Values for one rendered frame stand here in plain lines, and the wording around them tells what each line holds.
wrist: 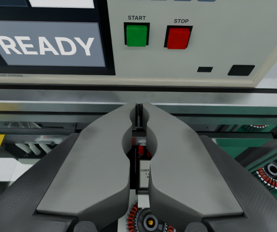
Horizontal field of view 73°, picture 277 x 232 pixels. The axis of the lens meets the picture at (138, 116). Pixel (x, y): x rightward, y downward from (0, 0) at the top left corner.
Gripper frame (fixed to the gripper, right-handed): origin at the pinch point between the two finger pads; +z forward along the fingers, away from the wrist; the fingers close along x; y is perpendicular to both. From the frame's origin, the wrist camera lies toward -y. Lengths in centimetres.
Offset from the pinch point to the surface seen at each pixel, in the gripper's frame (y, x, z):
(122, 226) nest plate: 38.6, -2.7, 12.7
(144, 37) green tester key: -3.2, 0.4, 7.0
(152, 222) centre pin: 35.8, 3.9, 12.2
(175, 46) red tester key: -2.4, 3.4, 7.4
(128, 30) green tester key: -3.7, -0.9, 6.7
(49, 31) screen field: -3.4, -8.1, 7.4
